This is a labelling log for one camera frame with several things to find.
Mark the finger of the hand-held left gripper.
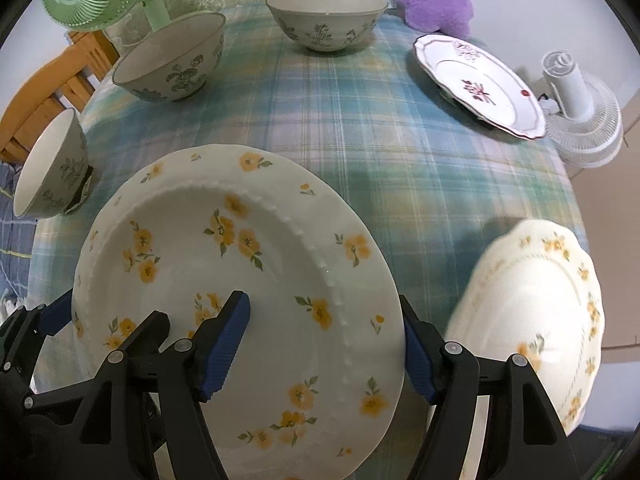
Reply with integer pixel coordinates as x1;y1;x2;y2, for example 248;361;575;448
0;289;74;376

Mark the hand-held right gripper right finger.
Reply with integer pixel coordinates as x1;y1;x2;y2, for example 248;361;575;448
399;295;583;480

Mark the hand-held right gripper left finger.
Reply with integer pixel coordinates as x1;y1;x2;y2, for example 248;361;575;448
30;290;251;480

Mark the large round yellow floral plate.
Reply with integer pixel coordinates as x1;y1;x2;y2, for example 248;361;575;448
71;144;406;480

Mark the scalloped yellow floral plate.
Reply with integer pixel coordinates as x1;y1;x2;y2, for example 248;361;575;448
442;218;606;437

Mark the red floral white plate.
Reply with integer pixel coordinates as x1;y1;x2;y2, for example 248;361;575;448
413;33;547;140

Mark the grey striped blanket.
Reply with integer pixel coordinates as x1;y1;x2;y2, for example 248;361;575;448
0;162;38;311

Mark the wooden headboard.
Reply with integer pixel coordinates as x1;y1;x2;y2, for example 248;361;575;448
0;30;121;163

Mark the plaid tablecloth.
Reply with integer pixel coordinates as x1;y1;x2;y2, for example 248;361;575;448
30;2;588;480

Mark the white desk fan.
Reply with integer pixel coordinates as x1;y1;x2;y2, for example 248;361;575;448
540;50;624;170

